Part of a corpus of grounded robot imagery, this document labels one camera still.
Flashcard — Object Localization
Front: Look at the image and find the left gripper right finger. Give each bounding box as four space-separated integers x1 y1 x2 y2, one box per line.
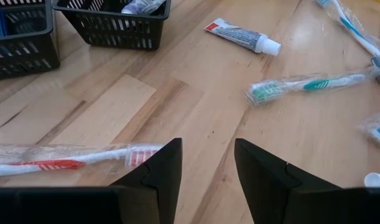
234 138 346 224

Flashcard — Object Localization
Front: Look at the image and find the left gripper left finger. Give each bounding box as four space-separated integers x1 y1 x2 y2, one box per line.
110 138 183 224

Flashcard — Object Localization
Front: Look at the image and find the red white toothbrush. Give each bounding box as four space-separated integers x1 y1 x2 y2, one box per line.
0 142 165 178

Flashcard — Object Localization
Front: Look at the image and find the green white toothbrush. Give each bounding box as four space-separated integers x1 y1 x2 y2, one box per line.
243 70 377 106

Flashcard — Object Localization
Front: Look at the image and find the purple print toothpaste tube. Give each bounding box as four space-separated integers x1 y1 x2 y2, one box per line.
121 0 166 16

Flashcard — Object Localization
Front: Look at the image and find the blue white toothbrush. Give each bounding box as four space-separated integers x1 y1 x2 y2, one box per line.
315 0 380 58

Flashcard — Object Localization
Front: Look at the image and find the toothpaste tube red end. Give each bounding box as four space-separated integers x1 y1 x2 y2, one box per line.
203 17 282 57

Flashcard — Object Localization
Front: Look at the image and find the black slotted plastic basket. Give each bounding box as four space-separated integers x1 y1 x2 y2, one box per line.
0 0 62 82
52 0 172 52

